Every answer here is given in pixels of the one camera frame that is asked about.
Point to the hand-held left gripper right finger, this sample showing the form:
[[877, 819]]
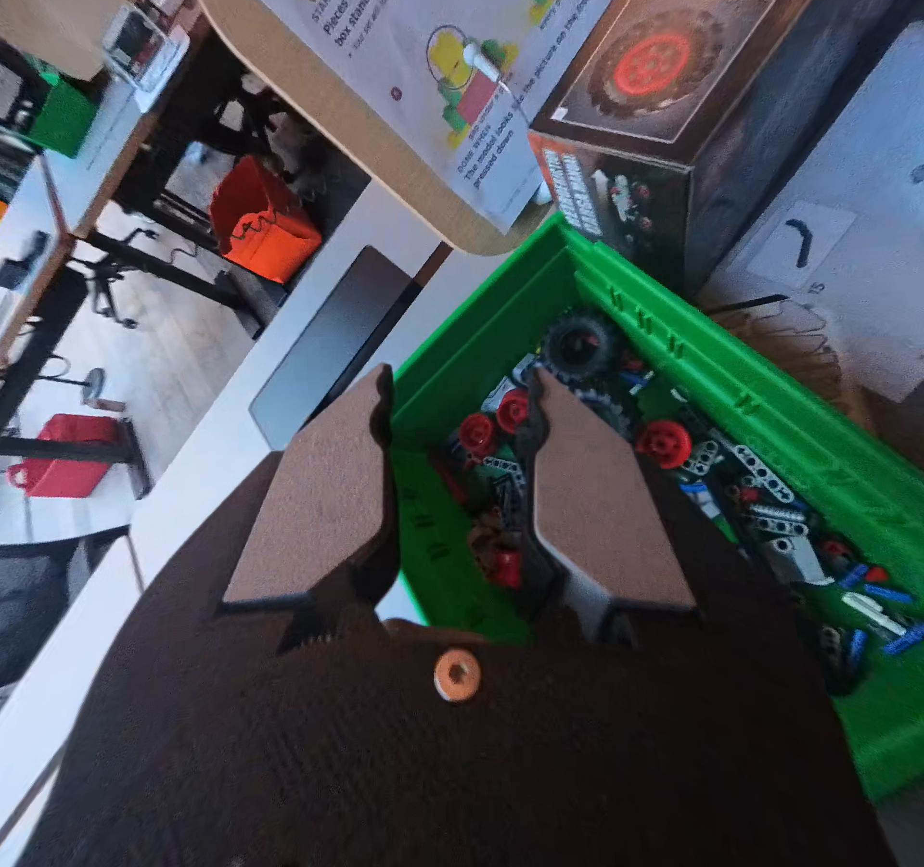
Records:
[[606, 513]]

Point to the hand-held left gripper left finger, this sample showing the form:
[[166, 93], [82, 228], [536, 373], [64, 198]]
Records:
[[310, 499]]

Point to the pile of lego pieces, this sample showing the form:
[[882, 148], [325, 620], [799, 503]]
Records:
[[765, 513]]

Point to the black rubber lego tyre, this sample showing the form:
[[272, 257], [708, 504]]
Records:
[[581, 340]]

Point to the green parts bin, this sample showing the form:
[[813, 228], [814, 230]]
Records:
[[758, 405]]

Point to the lego instruction booklet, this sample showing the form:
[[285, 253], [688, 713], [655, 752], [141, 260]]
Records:
[[852, 181]]

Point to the dark lego set box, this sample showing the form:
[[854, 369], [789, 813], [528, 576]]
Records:
[[650, 66]]

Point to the red storage bin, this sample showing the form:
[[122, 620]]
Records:
[[68, 455]]

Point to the orange storage bin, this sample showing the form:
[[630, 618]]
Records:
[[263, 225]]

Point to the black office chair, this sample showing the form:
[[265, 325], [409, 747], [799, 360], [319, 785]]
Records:
[[101, 289]]

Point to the brown partition board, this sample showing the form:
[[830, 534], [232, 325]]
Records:
[[325, 109]]

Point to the green storage bin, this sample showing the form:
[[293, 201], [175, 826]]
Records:
[[65, 116]]

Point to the pale push pin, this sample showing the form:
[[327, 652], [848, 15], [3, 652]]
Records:
[[480, 62]]

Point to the white instruction poster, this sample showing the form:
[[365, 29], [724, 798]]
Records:
[[404, 37]]

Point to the white clear box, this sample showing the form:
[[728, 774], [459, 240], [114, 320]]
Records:
[[144, 48]]

